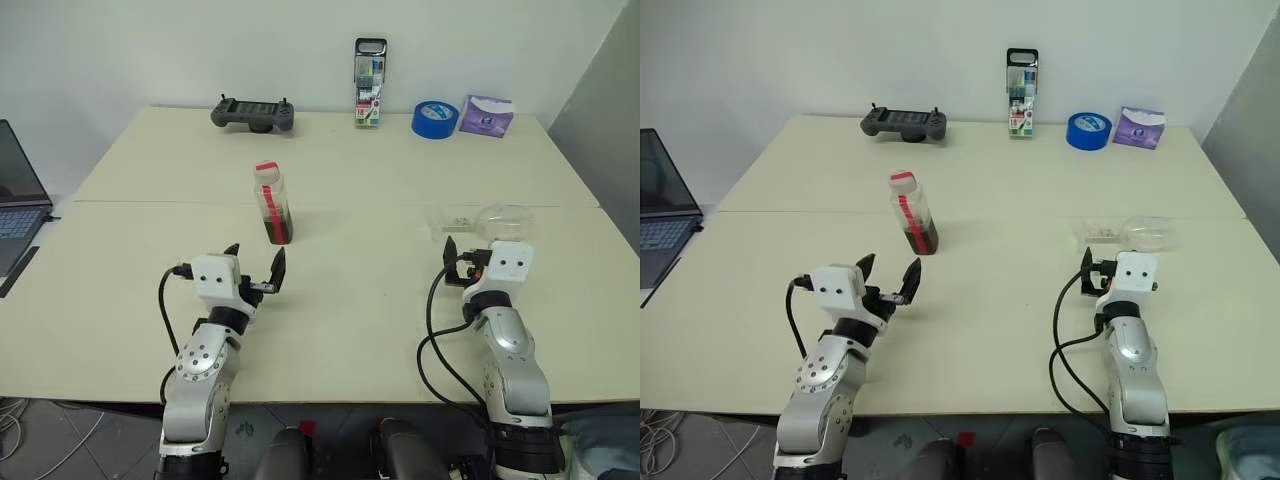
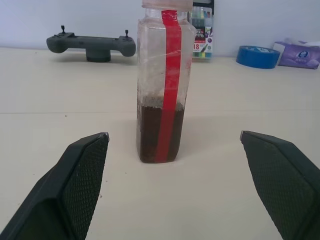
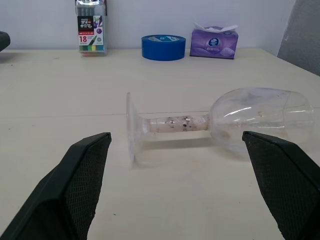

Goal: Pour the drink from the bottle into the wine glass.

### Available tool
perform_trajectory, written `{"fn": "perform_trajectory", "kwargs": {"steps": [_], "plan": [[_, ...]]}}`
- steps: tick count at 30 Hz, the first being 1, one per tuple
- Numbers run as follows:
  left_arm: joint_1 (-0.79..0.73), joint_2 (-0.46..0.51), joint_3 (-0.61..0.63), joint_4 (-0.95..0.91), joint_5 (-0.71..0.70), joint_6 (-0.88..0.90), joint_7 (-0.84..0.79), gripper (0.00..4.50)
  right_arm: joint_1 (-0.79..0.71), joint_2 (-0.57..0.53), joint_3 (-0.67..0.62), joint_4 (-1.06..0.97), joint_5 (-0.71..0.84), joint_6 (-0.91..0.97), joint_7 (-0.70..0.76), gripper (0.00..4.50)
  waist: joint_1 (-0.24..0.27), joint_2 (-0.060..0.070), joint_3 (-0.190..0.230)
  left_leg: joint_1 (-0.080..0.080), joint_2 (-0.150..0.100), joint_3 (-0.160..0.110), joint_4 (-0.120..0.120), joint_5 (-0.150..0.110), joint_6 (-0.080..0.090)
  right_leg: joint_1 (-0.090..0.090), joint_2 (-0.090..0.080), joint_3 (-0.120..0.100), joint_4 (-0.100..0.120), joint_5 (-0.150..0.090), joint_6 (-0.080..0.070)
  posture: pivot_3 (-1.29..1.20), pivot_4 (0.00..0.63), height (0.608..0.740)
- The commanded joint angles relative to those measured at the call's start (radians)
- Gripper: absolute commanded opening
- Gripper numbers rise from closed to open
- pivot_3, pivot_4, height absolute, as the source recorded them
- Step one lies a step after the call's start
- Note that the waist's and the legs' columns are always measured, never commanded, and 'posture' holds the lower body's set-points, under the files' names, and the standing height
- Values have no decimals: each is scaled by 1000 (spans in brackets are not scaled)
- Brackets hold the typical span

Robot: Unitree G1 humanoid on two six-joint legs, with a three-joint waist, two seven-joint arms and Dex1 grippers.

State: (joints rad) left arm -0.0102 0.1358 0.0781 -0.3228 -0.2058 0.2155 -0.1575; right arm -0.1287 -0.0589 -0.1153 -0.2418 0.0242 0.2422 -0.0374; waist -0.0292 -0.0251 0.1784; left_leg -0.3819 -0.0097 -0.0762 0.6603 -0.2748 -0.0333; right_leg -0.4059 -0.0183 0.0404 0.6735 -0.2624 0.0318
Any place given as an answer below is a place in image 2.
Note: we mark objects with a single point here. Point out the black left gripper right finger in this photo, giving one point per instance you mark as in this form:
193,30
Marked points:
282,182

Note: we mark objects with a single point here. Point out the purple tissue pack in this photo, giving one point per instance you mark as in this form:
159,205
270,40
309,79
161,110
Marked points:
298,53

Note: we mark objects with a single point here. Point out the clear bottle with red tape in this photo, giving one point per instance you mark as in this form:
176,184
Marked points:
163,95

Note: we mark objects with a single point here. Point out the marker pen box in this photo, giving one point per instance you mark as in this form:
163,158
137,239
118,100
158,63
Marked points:
203,37

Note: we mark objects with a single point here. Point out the grey remote controller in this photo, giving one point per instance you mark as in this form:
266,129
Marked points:
95,46

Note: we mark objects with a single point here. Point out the blue tape roll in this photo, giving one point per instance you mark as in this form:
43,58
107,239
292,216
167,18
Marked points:
257,57

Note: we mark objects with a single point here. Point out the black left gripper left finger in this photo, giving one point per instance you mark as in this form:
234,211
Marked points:
62,190

